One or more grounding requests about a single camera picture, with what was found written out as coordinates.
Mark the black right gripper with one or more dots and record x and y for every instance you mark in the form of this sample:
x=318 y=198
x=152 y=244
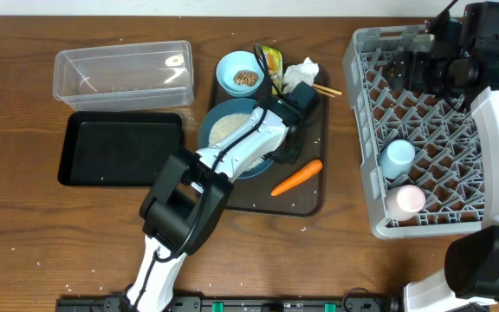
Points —
x=418 y=61

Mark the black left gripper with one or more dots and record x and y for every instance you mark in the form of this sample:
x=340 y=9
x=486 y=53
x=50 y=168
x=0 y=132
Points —
x=295 y=141

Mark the dark blue plate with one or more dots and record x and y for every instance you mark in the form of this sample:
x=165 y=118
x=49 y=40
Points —
x=244 y=131

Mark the light blue small bowl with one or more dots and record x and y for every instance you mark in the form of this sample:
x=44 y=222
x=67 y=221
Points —
x=239 y=74

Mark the white rice pile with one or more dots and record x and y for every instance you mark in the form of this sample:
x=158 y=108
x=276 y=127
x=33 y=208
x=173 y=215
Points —
x=225 y=126

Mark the light blue cup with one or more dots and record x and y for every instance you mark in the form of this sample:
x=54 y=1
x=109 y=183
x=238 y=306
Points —
x=397 y=159

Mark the pink cup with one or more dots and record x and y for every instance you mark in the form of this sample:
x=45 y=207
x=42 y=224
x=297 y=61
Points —
x=404 y=202

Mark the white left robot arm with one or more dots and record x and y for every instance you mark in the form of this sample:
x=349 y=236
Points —
x=188 y=197

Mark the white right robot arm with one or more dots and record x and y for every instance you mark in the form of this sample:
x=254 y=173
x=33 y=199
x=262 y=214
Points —
x=463 y=62

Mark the grey dishwasher rack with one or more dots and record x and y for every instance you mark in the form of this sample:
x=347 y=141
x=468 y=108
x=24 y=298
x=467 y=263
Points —
x=448 y=163

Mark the crumpled white napkin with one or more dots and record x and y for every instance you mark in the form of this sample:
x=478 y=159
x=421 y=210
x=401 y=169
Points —
x=295 y=74

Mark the wooden chopstick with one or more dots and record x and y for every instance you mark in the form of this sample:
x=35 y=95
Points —
x=330 y=90
x=324 y=92

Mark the green snack wrapper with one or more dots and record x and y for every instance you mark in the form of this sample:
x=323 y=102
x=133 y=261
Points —
x=275 y=65

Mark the orange carrot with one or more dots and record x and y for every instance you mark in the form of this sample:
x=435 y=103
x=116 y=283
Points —
x=305 y=173

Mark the brown serving tray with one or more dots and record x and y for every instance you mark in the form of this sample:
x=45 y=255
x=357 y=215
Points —
x=252 y=190

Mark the clear plastic bin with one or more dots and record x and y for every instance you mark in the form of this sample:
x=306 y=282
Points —
x=126 y=77

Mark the black rectangular tray bin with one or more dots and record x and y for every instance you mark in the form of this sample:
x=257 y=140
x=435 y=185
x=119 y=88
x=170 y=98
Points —
x=117 y=148

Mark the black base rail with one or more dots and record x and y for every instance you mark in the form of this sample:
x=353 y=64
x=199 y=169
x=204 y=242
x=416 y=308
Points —
x=354 y=301

